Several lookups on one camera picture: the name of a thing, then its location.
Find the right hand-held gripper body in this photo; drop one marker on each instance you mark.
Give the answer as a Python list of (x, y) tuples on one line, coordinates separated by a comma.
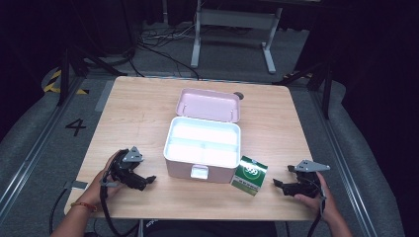
[(306, 186)]

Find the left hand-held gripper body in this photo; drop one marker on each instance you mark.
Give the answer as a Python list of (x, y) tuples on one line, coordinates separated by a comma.
[(126, 174)]

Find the green medicine box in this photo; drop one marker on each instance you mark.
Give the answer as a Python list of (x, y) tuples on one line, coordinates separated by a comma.
[(250, 176)]

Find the white divided tray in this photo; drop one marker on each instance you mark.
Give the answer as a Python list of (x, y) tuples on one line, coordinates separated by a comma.
[(204, 133)]

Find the pink storage box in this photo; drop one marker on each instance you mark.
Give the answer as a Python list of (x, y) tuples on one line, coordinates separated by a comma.
[(209, 105)]

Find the person's right hand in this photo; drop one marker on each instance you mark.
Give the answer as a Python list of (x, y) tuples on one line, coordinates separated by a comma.
[(324, 204)]

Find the person's left hand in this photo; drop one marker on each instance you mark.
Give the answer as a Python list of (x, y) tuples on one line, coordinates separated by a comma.
[(97, 189)]

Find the small grey tape piece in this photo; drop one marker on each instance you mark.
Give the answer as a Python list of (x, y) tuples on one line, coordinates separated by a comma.
[(75, 185)]

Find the person's dark clothing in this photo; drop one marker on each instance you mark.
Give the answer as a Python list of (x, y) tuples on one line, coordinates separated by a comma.
[(210, 228)]

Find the grey tape strip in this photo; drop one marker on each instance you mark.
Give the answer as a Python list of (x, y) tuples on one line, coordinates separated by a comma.
[(104, 96)]

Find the black metal stand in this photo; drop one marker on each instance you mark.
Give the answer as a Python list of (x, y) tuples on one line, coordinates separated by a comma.
[(77, 62), (321, 79)]

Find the white metal stand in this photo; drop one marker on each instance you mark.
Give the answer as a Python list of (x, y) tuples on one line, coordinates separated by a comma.
[(230, 19)]

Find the metal floor rail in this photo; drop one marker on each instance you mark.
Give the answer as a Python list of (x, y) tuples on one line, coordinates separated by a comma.
[(33, 158), (346, 171)]

